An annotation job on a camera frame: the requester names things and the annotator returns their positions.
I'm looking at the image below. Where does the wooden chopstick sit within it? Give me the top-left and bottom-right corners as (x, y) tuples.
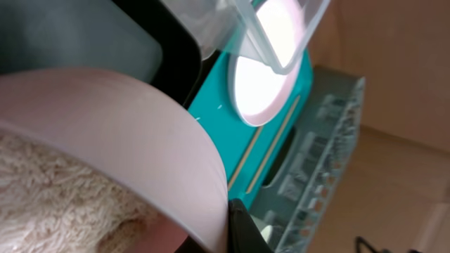
(228, 126), (264, 190)
(245, 95), (301, 194)

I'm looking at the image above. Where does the white bowl with rice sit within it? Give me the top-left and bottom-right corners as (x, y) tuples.
(1, 67), (228, 252)

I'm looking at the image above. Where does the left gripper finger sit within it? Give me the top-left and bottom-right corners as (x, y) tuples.
(228, 199), (273, 253)

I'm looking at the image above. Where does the pile of rice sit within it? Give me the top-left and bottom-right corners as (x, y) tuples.
(1, 131), (158, 252)

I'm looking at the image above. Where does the clear plastic bin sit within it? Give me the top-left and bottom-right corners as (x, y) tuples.
(163, 0), (330, 74)

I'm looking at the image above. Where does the large white plate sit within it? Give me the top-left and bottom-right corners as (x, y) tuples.
(229, 0), (304, 127)

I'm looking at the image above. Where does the black plastic tray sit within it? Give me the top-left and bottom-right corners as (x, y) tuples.
(1, 0), (218, 108)

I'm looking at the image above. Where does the teal serving tray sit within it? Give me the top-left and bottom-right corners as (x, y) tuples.
(188, 52), (313, 208)

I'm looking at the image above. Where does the grey dishwasher rack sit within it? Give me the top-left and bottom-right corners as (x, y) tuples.
(250, 67), (366, 252)

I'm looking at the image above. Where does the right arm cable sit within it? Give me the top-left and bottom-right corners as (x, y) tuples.
(353, 235), (437, 253)

